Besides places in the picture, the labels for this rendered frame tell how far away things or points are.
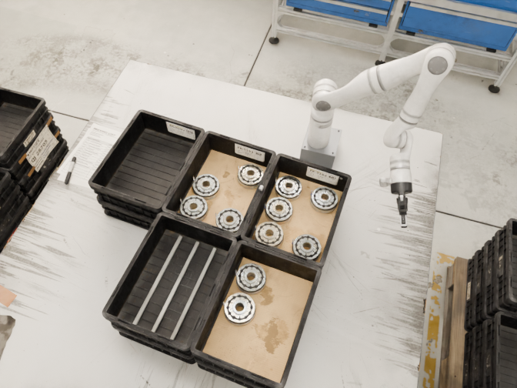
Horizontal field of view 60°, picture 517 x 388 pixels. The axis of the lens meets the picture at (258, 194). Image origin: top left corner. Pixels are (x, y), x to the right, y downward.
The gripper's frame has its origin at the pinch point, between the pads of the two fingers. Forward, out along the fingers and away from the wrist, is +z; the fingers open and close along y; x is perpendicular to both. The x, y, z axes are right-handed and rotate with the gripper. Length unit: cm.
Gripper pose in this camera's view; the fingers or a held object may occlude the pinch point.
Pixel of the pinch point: (403, 222)
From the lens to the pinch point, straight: 168.1
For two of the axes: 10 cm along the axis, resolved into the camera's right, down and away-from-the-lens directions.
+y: 3.2, 1.7, 9.3
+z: 0.1, 9.8, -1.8
